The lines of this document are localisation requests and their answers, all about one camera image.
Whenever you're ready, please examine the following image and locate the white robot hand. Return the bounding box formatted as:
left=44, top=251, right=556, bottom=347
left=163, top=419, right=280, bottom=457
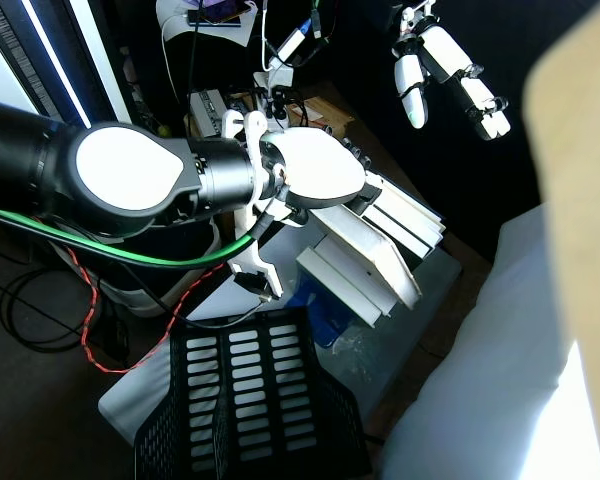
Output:
left=392, top=22, right=512, bottom=141
left=263, top=126, right=385, bottom=217

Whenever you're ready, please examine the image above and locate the cardboard box red label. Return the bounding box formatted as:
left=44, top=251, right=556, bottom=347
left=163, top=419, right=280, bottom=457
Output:
left=287, top=96, right=355, bottom=134

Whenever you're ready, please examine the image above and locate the white power strip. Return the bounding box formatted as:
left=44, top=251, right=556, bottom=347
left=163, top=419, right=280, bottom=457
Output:
left=252, top=71, right=291, bottom=121

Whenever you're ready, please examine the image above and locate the white power adapter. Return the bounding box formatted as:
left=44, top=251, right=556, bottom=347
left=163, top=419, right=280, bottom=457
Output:
left=266, top=58, right=295, bottom=87

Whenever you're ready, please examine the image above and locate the black electronic box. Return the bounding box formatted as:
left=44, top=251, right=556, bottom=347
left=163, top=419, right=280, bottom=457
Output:
left=224, top=94, right=261, bottom=121

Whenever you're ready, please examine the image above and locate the white book K spine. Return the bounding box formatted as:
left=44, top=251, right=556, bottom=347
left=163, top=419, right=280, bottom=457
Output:
left=374, top=192, right=446, bottom=246

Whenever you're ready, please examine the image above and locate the cream paperback book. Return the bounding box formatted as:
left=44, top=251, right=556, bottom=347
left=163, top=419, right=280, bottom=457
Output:
left=379, top=182, right=447, bottom=235

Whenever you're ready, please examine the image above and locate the black book Let It Be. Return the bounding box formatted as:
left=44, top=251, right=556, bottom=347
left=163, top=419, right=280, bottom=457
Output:
left=364, top=204, right=441, bottom=264

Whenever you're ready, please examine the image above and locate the black book Century spine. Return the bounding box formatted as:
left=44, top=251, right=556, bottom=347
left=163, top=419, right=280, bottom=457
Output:
left=379, top=177, right=446, bottom=226

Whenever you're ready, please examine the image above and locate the silver electronic box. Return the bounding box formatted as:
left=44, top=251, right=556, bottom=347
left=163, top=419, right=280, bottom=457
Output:
left=188, top=88, right=231, bottom=139

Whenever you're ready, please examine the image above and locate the white usb adapter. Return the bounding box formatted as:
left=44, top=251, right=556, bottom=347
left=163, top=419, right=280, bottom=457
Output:
left=274, top=27, right=312, bottom=60

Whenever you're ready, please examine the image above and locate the white round stool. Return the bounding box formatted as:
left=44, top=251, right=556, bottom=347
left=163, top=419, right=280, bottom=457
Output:
left=155, top=0, right=259, bottom=49

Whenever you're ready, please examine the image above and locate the blue metal bookend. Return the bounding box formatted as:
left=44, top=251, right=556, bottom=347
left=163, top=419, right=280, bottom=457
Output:
left=287, top=279, right=351, bottom=349

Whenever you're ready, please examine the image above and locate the beige panel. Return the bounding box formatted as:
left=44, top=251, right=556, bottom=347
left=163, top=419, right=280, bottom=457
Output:
left=523, top=0, right=600, bottom=480

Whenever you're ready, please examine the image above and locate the dark smartphone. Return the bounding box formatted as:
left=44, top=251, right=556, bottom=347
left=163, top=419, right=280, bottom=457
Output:
left=187, top=9, right=244, bottom=27

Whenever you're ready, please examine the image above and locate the clear plastic film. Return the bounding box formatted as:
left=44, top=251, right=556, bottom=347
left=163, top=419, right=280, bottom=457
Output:
left=329, top=327, right=399, bottom=401

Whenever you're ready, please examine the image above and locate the black mesh file rack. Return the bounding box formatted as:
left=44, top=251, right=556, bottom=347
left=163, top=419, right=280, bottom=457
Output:
left=133, top=305, right=374, bottom=480

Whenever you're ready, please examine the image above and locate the white backdrop sheet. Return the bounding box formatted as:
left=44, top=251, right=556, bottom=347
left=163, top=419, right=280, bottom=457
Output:
left=379, top=202, right=600, bottom=480

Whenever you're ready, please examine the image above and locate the white black robot body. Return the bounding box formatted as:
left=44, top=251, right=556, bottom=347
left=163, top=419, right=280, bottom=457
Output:
left=0, top=0, right=222, bottom=317

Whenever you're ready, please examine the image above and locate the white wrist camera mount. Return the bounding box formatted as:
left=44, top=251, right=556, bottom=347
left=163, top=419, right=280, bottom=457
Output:
left=221, top=109, right=285, bottom=303

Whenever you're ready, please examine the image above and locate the green cable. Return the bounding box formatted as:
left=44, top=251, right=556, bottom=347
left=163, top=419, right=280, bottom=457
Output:
left=0, top=204, right=281, bottom=271

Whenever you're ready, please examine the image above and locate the red black twisted cable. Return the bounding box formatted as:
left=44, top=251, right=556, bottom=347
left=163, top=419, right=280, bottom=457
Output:
left=64, top=244, right=229, bottom=375

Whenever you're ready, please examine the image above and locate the black floor cable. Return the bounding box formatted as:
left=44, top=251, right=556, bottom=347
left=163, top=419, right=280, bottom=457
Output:
left=0, top=269, right=97, bottom=354

